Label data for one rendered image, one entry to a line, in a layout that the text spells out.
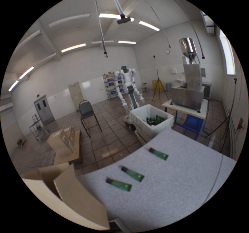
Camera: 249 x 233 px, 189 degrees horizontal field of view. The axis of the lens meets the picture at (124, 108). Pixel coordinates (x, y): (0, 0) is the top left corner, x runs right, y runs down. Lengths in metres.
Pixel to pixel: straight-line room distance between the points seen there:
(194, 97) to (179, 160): 0.79
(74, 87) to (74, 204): 5.44
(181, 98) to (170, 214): 1.19
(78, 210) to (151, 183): 0.37
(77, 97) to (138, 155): 5.24
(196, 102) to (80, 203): 1.27
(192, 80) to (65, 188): 1.33
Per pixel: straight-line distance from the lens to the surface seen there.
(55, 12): 3.83
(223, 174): 0.73
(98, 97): 5.90
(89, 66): 6.04
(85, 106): 2.32
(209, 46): 5.21
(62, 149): 1.85
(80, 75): 5.91
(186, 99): 1.14
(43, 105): 7.06
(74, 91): 5.48
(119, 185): 0.49
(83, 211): 0.36
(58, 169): 0.45
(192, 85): 1.15
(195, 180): 0.57
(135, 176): 0.50
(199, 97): 1.09
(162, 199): 0.50
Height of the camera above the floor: 1.24
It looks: 22 degrees down
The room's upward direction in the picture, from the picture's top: 13 degrees counter-clockwise
